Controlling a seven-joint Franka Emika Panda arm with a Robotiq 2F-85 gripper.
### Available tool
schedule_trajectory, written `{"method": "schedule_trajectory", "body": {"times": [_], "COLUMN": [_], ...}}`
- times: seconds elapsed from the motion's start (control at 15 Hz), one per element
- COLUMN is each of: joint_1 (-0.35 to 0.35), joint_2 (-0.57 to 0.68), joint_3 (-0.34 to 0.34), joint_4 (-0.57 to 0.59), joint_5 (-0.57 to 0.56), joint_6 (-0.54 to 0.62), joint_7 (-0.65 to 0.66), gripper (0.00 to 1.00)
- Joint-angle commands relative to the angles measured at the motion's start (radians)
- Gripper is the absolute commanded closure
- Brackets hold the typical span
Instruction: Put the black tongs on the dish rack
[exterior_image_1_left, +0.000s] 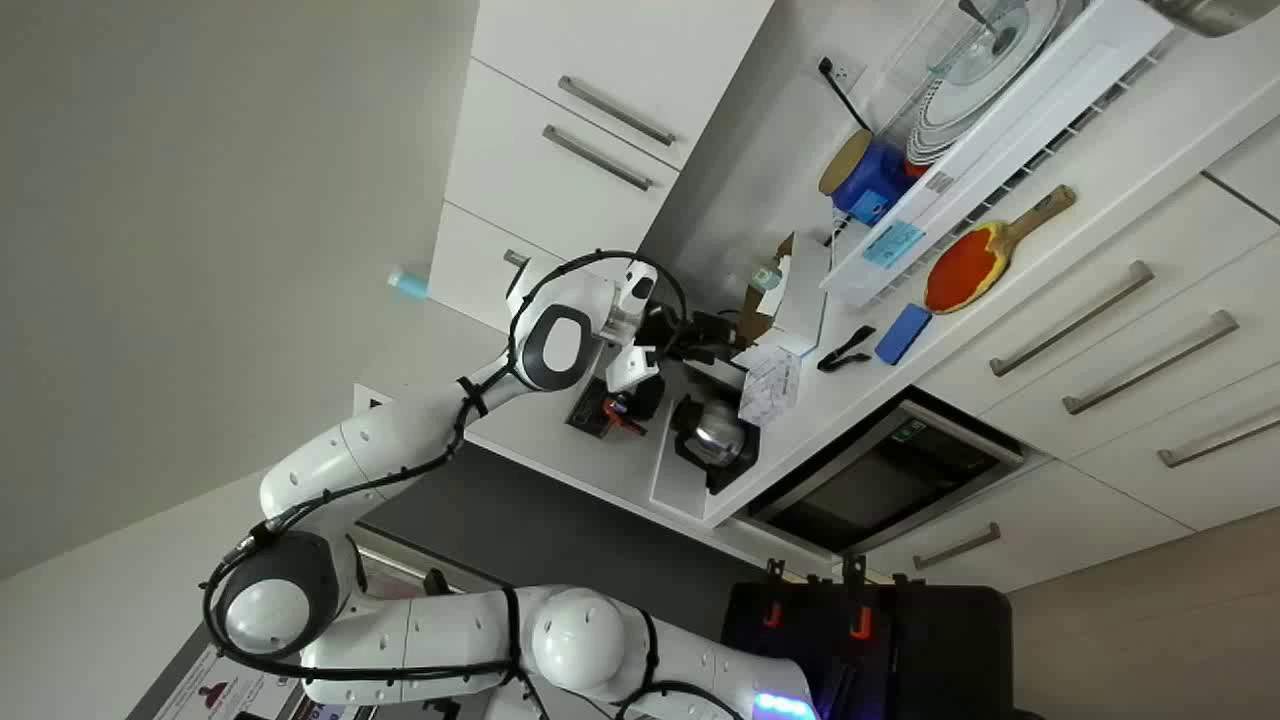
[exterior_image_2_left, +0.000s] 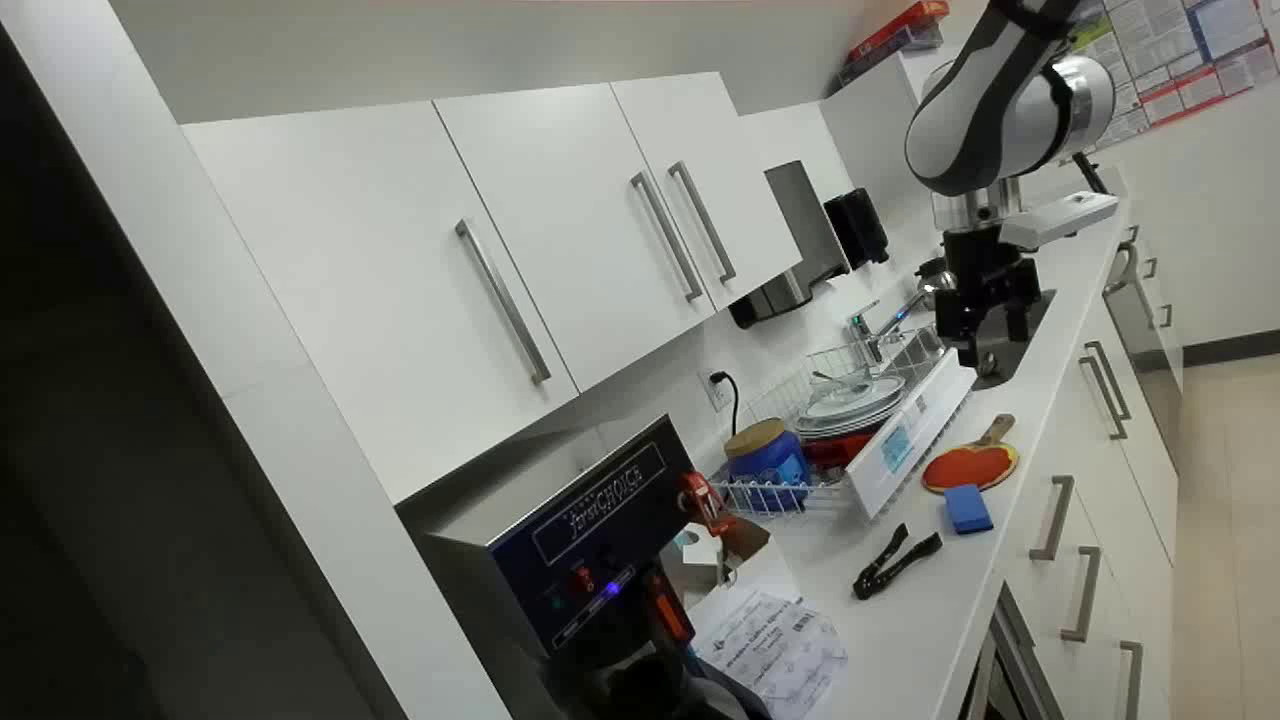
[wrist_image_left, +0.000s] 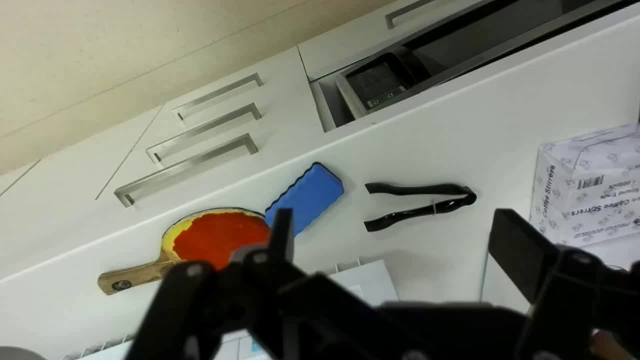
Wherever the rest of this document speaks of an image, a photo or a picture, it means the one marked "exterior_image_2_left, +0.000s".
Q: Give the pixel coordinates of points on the white wall outlet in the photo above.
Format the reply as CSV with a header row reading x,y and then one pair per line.
x,y
723,390

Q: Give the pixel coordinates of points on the black steel coffee machine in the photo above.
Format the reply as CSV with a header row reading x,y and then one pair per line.
x,y
583,566

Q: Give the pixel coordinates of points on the black soap dispenser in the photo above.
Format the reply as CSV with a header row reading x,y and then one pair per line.
x,y
857,226

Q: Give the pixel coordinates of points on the blue tray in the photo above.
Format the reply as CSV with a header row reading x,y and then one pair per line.
x,y
967,511

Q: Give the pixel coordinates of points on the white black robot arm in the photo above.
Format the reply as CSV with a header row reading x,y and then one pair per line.
x,y
994,105

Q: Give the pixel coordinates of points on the red box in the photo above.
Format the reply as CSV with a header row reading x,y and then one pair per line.
x,y
898,35

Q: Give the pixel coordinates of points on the steel paper towel dispenser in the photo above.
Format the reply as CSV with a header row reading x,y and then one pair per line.
x,y
796,247

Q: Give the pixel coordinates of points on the orange ping-pong paddle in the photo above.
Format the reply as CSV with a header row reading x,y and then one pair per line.
x,y
973,463

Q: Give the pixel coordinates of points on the wall poster with charts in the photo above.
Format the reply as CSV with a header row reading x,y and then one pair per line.
x,y
1180,54

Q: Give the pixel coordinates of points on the printed paper sheet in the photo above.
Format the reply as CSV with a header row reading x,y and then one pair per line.
x,y
773,643

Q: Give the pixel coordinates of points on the white plates stack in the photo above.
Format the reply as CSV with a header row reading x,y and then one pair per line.
x,y
852,384

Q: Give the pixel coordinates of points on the narrow white cabinet door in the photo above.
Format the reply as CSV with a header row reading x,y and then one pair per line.
x,y
713,182

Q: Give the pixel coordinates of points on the black tongs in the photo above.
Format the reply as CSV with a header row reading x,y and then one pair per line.
x,y
892,562

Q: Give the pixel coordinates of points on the white dish rack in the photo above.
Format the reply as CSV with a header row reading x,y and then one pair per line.
x,y
890,441

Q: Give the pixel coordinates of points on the medium white cabinet door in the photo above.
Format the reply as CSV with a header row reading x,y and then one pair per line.
x,y
573,220

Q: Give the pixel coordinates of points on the small white box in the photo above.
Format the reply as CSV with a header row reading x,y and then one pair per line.
x,y
695,550

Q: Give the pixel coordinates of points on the small red object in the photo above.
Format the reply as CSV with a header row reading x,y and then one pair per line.
x,y
702,498

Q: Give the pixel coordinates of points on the large white cabinet door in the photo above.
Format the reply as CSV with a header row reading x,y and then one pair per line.
x,y
361,295

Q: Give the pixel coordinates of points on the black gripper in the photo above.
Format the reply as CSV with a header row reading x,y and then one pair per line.
x,y
988,298

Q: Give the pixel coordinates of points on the steel faucet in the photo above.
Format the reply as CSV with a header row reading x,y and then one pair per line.
x,y
880,322

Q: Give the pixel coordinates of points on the blue lidded container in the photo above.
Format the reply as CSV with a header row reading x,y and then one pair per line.
x,y
767,456

